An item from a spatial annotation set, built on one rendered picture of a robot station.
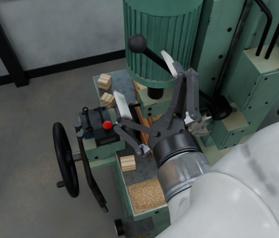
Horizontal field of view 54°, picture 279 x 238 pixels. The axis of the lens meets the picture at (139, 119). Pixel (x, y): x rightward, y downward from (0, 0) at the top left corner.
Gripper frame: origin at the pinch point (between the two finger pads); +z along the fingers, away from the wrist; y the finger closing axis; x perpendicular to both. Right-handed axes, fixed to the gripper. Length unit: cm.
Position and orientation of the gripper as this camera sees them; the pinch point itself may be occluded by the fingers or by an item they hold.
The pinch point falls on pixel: (142, 78)
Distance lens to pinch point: 58.5
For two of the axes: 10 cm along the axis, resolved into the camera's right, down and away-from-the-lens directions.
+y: 7.3, -5.5, -3.9
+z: -3.0, -7.9, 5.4
